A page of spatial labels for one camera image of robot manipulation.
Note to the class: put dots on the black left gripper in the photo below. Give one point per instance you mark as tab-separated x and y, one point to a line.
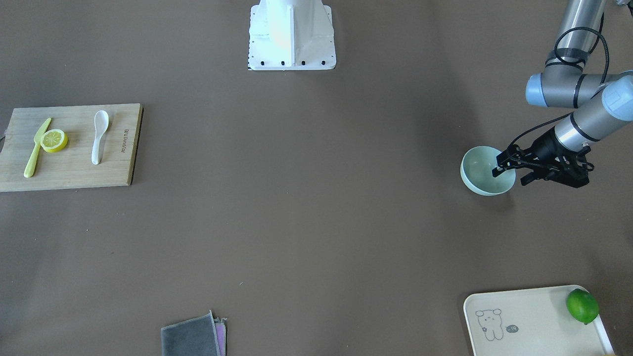
544	145

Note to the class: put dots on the light green bowl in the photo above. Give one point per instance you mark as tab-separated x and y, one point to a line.
476	170

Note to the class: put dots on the white ceramic spoon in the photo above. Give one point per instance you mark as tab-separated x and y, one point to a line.
100	125

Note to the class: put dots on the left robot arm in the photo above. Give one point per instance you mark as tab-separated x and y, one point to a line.
601	103

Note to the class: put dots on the green lime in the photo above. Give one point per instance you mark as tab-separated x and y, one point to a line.
582	306

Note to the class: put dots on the cream rabbit tray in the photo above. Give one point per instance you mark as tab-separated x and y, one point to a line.
531	322

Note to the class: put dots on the grey folded cloth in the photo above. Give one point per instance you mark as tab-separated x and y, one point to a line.
200	336

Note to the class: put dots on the bamboo cutting board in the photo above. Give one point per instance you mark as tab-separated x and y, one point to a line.
71	167

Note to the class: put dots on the lemon slice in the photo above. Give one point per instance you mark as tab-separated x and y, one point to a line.
54	141

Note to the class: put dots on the yellow plastic knife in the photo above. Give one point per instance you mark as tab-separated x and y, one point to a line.
33	159

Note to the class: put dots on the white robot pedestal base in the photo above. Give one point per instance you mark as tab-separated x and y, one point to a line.
291	35

